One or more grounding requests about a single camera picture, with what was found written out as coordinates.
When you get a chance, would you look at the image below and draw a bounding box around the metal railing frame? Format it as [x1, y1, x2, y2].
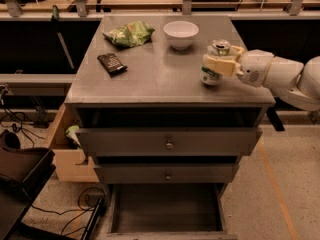
[0, 0, 320, 19]

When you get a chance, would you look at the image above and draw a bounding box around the bottom open grey drawer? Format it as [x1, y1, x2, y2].
[108, 183, 230, 240]

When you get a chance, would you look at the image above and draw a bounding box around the green chip bag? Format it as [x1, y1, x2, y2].
[103, 20, 154, 48]

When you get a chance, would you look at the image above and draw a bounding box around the black floor cable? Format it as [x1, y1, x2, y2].
[30, 186, 107, 237]

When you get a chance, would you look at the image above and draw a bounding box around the top grey drawer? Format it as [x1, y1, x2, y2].
[76, 127, 262, 157]

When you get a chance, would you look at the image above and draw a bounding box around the grey drawer cabinet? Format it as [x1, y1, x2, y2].
[65, 15, 275, 240]

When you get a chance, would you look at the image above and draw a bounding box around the crushed 7up soda can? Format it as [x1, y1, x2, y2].
[200, 39, 230, 86]

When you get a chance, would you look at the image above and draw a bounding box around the black snack packet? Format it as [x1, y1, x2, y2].
[97, 53, 127, 76]

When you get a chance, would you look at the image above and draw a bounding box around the green handled tool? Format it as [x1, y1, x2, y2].
[51, 5, 75, 70]

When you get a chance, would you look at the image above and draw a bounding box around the black bin on left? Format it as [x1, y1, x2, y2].
[0, 130, 55, 240]

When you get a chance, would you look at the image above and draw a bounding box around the white ceramic bowl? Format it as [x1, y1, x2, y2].
[163, 21, 199, 50]

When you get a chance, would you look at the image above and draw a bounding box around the black power adapter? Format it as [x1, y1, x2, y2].
[85, 193, 104, 207]

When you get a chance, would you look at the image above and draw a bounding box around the light wooden box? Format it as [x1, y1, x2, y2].
[44, 104, 98, 183]

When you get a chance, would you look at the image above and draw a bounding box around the middle grey drawer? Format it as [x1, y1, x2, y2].
[95, 164, 239, 184]

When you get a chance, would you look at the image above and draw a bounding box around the green white bag in box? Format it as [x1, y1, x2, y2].
[65, 125, 81, 149]

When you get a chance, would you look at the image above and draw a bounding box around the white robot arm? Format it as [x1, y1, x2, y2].
[203, 45, 320, 111]

